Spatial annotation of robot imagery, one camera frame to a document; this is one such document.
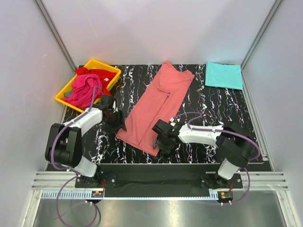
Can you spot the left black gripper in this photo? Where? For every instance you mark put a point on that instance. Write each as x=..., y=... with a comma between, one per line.
x=118, y=124

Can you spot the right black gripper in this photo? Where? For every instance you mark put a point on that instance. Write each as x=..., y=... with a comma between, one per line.
x=166, y=149

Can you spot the salmon pink t-shirt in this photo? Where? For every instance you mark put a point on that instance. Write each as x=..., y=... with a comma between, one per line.
x=161, y=100

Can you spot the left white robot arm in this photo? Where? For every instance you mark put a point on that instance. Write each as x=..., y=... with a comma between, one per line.
x=64, y=149

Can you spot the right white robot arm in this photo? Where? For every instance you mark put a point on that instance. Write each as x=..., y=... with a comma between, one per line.
x=235, y=147

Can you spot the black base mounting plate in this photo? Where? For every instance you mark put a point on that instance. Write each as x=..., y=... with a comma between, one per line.
x=174, y=179

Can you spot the red t-shirt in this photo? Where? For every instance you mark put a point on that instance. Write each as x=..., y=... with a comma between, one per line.
x=105, y=77

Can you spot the magenta t-shirt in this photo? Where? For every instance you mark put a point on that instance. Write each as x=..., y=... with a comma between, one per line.
x=83, y=91

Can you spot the left small circuit board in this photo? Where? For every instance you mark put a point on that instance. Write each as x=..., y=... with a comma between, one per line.
x=97, y=194

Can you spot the small circuit board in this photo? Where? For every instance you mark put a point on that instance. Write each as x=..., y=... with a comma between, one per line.
x=97, y=194
x=226, y=195

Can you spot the right small circuit board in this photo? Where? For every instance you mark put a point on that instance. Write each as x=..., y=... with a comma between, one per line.
x=226, y=195

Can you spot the folded turquoise t-shirt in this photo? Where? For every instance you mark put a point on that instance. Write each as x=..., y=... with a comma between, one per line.
x=223, y=75

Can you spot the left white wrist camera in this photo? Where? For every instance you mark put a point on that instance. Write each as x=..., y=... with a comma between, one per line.
x=114, y=107

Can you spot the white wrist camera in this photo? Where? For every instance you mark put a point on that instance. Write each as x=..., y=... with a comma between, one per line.
x=176, y=123
x=114, y=107

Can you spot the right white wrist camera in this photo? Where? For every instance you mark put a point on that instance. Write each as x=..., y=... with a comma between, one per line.
x=176, y=123

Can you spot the white slotted cable duct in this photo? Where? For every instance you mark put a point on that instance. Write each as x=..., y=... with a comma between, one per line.
x=205, y=195

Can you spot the left aluminium frame post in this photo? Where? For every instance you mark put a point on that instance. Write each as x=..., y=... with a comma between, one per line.
x=51, y=26

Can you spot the aluminium frame post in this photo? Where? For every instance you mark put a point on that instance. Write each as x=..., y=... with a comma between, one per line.
x=51, y=26
x=267, y=21

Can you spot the right aluminium frame post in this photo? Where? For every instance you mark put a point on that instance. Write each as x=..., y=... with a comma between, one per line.
x=267, y=21

